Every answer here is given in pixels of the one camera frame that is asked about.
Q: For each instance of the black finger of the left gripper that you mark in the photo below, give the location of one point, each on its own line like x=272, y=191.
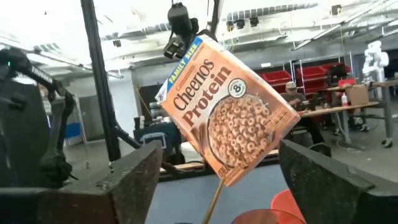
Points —
x=206, y=31

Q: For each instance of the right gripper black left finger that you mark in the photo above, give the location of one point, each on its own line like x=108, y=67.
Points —
x=118, y=193

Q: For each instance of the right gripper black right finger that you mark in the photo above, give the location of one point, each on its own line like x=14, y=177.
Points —
x=329, y=193

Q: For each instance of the orange Cheerios Protein cereal box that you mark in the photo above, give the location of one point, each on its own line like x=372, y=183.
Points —
x=224, y=109

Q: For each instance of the wooden spoon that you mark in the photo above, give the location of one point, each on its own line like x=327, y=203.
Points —
x=214, y=202

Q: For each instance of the red bowl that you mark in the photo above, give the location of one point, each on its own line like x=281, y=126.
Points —
x=286, y=202

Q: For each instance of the red translucent plastic cup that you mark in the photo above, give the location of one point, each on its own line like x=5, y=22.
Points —
x=264, y=217

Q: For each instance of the dark blue equipment case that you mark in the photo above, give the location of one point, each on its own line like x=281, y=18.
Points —
x=161, y=130

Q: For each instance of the blue bin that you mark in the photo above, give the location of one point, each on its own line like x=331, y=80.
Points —
x=73, y=130

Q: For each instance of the grey metal cabinet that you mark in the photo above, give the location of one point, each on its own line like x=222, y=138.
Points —
x=91, y=118

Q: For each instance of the wooden workbench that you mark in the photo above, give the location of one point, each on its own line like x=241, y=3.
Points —
x=335, y=109

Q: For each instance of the shelf with red bins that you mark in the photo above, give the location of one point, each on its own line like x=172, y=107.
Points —
x=276, y=77

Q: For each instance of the small white bottle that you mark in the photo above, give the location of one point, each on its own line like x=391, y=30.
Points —
x=344, y=101

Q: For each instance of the brown cardboard box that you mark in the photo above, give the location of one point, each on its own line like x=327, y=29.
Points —
x=357, y=95

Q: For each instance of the person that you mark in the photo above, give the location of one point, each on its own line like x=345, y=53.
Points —
x=292, y=98

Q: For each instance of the black panel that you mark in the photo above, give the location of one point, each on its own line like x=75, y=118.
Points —
x=18, y=140

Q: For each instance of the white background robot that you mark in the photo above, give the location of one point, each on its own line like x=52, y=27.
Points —
x=374, y=59

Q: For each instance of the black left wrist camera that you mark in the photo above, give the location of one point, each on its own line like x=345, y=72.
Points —
x=174, y=48

